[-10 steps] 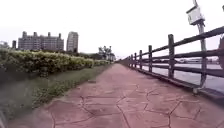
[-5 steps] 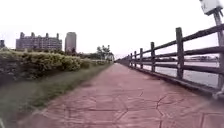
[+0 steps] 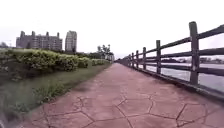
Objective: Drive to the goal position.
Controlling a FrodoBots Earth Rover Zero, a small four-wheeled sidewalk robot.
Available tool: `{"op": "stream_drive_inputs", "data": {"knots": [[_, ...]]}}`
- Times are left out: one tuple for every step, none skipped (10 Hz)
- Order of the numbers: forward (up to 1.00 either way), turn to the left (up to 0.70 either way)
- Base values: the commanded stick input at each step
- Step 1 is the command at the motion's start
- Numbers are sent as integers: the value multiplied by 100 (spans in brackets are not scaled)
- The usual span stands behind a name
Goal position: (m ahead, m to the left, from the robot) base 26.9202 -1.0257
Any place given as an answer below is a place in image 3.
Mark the tall grey tower building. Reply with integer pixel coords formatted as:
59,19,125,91
64,30,78,53

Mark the dark wooden rail fence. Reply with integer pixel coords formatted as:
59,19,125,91
115,21,224,101

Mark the grass strip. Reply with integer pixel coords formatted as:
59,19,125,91
0,63,113,123

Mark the group of trees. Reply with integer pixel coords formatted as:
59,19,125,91
96,44,115,61

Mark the wide grey building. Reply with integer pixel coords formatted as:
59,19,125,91
15,30,64,52

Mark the water surface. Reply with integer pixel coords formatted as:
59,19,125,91
138,63,224,93

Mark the row of green bushes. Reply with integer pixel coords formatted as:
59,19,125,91
0,48,111,76

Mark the red stone-pattern path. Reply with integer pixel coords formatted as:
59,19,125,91
18,62,224,128

